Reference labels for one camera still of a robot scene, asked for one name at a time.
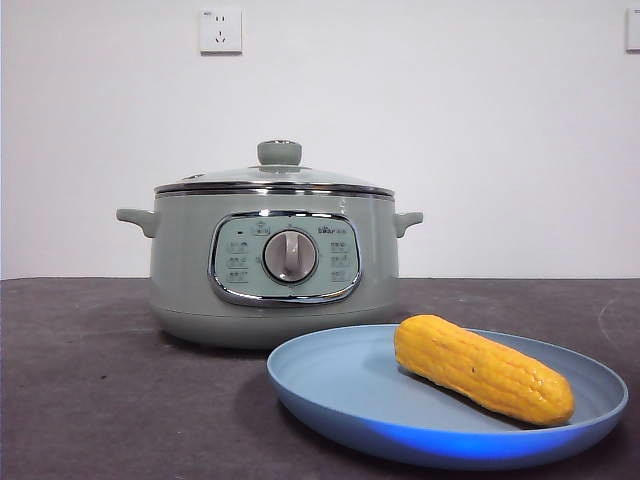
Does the glass lid with green knob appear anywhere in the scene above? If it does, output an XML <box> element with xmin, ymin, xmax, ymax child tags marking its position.
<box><xmin>153</xmin><ymin>140</ymin><xmax>394</xmax><ymax>196</ymax></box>

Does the yellow corn cob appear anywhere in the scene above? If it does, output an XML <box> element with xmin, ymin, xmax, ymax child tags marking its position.
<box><xmin>393</xmin><ymin>314</ymin><xmax>576</xmax><ymax>427</ymax></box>

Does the pale green electric steamer pot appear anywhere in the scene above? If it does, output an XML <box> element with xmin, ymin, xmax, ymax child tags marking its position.
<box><xmin>115</xmin><ymin>192</ymin><xmax>425</xmax><ymax>350</ymax></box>

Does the blue round plate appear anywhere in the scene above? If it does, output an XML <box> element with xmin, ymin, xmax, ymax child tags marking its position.
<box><xmin>266</xmin><ymin>323</ymin><xmax>630</xmax><ymax>472</ymax></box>

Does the white wall socket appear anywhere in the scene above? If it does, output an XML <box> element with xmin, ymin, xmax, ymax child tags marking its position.
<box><xmin>200</xmin><ymin>8</ymin><xmax>244</xmax><ymax>56</ymax></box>

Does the white wall plate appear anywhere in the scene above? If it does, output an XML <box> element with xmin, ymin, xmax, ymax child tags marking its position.
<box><xmin>625</xmin><ymin>8</ymin><xmax>640</xmax><ymax>53</ymax></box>

